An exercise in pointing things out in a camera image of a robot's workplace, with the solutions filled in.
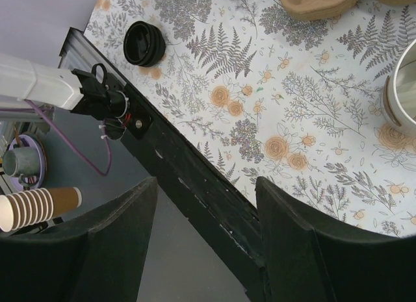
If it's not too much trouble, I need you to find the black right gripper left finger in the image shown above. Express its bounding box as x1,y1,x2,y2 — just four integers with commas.
1,177,158,301

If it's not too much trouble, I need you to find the brown cardboard cup carrier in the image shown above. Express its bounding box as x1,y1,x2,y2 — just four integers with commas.
280,0,415,21

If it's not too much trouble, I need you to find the grey mug on purple saucer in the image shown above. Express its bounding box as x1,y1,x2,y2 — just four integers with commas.
2,132,47,191

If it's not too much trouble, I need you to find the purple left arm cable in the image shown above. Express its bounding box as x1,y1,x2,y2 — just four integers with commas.
0,99,113,177

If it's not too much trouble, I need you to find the white straw holder cup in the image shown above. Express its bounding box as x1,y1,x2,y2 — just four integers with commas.
381,40,415,137

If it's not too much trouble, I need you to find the black mounting rail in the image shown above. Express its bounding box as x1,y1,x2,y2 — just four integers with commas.
60,28,271,301

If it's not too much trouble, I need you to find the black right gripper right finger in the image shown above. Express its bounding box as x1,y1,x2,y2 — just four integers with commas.
255,177,415,301

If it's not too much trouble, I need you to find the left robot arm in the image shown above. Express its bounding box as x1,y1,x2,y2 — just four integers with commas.
1,53,129,140

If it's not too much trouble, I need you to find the floral table mat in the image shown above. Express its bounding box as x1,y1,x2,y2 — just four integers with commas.
85,0,415,237

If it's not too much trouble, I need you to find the stack of paper cups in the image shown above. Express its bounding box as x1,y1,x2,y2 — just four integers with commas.
1,187,83,233

